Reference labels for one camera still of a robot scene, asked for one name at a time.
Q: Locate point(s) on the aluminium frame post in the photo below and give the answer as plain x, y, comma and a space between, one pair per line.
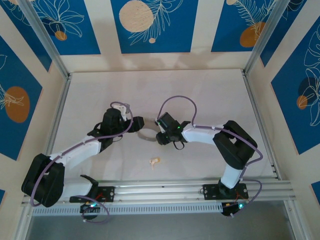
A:
263, 37
49, 42

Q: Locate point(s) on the long aluminium base rail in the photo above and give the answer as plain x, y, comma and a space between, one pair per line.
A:
162, 192

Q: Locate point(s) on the small controller circuit board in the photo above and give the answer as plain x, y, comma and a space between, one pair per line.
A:
87, 207
228, 208

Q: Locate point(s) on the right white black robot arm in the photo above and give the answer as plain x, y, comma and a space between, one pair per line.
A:
200, 136

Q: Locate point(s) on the aluminium side rail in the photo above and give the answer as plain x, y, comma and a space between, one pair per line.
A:
60, 105
255, 105

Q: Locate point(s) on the transparent plastic bag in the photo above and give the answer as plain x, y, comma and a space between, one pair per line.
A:
146, 138

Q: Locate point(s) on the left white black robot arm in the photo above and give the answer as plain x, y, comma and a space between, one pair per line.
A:
83, 152

